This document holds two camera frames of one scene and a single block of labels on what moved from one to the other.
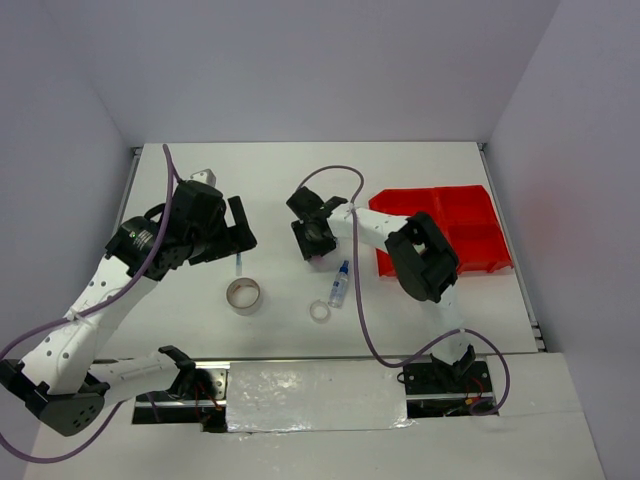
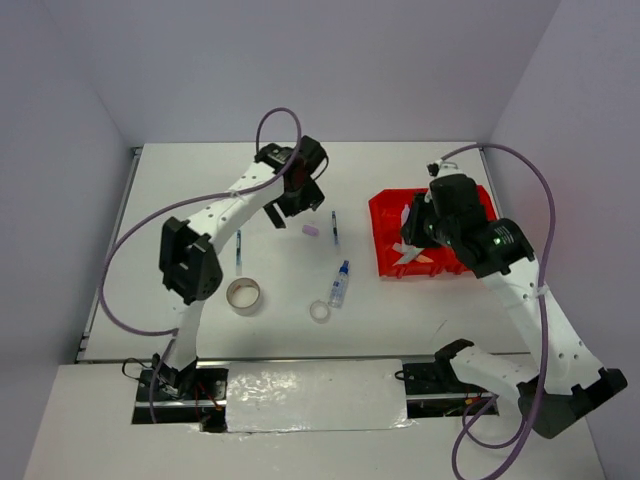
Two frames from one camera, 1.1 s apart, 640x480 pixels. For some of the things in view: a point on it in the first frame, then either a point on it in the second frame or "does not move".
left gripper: [235, 239] to [312, 198]
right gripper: [307, 248] to [411, 232]
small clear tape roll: [320, 312] does not move
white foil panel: [295, 396] does not move
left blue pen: [239, 265] does not move
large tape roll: [243, 296] does not move
